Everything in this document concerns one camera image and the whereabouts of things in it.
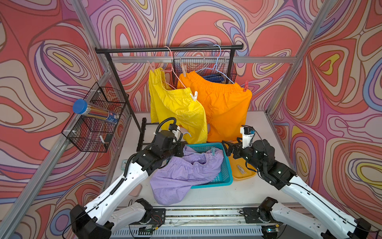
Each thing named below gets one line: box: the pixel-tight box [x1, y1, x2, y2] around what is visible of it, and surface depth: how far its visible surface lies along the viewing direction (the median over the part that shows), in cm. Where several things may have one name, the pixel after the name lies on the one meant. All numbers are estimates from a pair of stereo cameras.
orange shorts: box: [177, 70, 253, 143], surface depth 76 cm
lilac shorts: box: [149, 145, 224, 206], surface depth 75 cm
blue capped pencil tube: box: [72, 99, 120, 125], surface depth 66 cm
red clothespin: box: [243, 80, 249, 93], surface depth 68 cm
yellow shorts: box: [148, 67, 208, 145], surface depth 78 cm
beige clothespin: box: [180, 62, 188, 78], surface depth 76 cm
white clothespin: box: [190, 90, 198, 102], surface depth 66 cm
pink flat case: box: [128, 183, 143, 198], surface depth 80 cm
